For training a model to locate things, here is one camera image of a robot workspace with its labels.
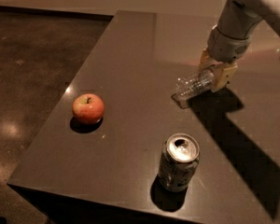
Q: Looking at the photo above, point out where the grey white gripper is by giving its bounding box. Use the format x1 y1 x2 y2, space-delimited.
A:
198 25 251 92

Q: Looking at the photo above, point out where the clear plastic water bottle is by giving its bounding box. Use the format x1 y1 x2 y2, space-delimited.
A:
172 69 215 108

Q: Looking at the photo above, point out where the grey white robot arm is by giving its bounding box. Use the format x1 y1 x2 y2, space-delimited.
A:
199 0 280 92

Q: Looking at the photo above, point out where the green 7up can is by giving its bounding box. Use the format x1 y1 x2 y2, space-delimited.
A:
158 133 200 192

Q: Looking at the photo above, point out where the red apple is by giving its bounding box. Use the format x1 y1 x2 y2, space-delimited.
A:
72 93 105 125

